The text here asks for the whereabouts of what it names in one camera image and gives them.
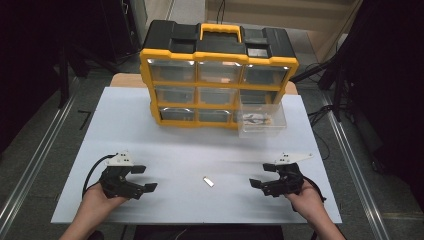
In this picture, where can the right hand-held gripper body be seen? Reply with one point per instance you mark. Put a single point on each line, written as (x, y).
(287, 180)

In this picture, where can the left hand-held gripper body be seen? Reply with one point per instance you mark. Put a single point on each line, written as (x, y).
(115, 180)

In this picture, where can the clear plastic parts drawer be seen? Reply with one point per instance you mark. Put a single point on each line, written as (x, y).
(263, 128)

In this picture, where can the small silver metal piece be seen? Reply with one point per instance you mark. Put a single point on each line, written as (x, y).
(208, 181)

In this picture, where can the yellow black drawer organizer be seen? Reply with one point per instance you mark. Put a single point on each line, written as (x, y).
(218, 43)

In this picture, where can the person's right hand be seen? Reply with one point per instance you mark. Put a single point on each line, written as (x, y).
(305, 200)

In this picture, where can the person's left hand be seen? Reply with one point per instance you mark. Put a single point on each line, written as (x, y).
(98, 201)

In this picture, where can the white table board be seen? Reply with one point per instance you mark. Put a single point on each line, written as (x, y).
(186, 200)

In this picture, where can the pile of small metal parts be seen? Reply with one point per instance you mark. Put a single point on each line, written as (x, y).
(255, 119)

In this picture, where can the person's dark clothing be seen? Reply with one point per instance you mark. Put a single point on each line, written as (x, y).
(206, 233)

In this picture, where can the wooden table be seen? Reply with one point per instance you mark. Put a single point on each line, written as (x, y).
(126, 80)

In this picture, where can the grid of clear closed drawers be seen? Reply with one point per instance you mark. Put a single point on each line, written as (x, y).
(173, 71)

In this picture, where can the black metal stand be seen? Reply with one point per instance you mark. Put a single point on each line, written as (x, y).
(64, 80)
(336, 86)

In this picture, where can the dark computer case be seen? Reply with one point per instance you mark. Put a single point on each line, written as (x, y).
(121, 30)

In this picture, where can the aluminium floor rail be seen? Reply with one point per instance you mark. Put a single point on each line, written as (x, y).
(353, 166)
(36, 160)

